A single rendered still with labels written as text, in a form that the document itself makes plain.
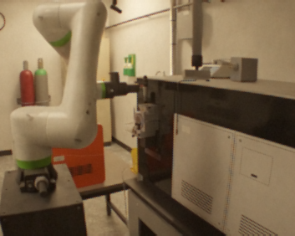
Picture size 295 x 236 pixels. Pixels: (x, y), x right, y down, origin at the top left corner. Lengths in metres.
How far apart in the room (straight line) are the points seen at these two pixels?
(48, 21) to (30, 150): 0.45
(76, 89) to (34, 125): 0.17
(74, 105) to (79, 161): 1.00
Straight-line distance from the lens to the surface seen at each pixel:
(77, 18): 0.91
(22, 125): 0.83
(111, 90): 1.29
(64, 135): 0.77
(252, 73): 1.40
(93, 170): 1.80
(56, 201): 0.78
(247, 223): 1.11
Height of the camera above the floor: 1.53
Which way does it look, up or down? 12 degrees down
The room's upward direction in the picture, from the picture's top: straight up
